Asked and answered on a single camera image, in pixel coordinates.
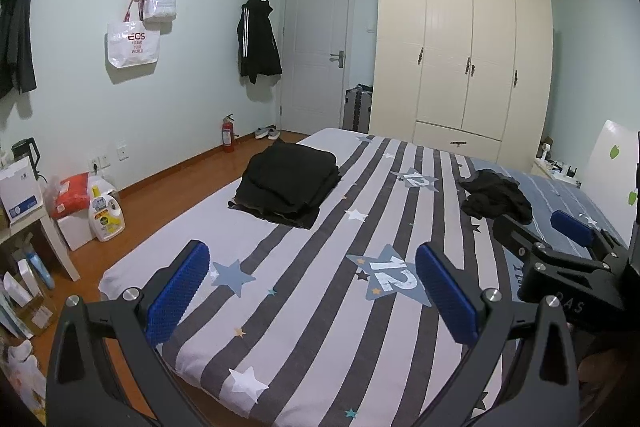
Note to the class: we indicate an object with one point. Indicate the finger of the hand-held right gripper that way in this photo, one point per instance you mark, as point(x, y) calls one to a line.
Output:
point(515, 234)
point(572, 227)

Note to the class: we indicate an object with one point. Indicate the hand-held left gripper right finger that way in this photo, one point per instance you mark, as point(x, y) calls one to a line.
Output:
point(445, 292)

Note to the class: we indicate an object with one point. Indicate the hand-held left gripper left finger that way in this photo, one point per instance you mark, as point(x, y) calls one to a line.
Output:
point(180, 292)

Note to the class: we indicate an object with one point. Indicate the black garment pile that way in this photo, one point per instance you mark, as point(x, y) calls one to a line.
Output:
point(495, 197)

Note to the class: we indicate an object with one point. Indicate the stack of black clothes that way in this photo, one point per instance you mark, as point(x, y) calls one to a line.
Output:
point(285, 187)

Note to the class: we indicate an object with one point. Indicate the white nightstand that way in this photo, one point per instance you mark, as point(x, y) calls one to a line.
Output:
point(552, 174)

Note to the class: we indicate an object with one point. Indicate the small black device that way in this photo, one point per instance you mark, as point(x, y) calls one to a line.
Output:
point(570, 170)

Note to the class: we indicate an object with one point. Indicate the white headboard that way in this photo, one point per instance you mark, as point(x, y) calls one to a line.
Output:
point(612, 177)

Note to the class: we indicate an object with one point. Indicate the green apple sticker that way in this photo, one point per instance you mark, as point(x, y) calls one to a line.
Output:
point(633, 197)
point(614, 151)

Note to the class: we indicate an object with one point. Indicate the small white fan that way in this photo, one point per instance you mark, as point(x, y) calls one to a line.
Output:
point(546, 154)

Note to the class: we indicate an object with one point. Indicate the white detergent bottle yellow cap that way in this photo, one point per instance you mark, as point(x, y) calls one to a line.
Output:
point(106, 217)

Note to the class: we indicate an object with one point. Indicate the plain white box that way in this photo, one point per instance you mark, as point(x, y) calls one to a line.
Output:
point(75, 231)

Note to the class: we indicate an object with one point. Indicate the bed with striped star sheet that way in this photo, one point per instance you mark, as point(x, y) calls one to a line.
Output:
point(310, 307)

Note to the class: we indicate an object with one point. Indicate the white stool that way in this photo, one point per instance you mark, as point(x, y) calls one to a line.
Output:
point(47, 237)

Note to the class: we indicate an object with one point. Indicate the floor clutter of boxes and packets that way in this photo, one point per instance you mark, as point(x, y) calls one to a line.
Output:
point(22, 307)

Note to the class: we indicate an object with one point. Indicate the red fire extinguisher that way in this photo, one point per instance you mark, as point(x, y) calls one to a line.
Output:
point(228, 134)

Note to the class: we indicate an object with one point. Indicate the grey shoe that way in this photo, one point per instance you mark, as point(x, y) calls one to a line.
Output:
point(261, 133)
point(273, 135)

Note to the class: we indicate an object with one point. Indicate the white box with blue label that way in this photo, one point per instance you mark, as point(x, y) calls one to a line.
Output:
point(20, 192)

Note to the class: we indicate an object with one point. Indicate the cream wardrobe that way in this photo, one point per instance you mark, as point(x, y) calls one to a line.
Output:
point(450, 57)

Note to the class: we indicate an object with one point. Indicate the silver ribbed suitcase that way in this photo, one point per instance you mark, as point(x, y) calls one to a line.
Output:
point(358, 109)

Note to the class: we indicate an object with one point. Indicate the black kettle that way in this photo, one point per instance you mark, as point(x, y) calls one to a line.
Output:
point(26, 154)

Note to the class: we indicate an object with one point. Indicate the white tote bag red print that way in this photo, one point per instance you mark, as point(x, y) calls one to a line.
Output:
point(132, 44)

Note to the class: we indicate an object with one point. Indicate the black jacket with white stripes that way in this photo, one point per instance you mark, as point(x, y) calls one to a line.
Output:
point(257, 42)

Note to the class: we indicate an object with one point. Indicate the white door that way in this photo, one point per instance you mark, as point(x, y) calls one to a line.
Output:
point(317, 47)

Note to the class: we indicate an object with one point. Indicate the dark grey coat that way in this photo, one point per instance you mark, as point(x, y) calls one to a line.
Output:
point(17, 37)

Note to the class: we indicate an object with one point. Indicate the wall socket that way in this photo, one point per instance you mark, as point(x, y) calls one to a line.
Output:
point(93, 165)
point(121, 153)

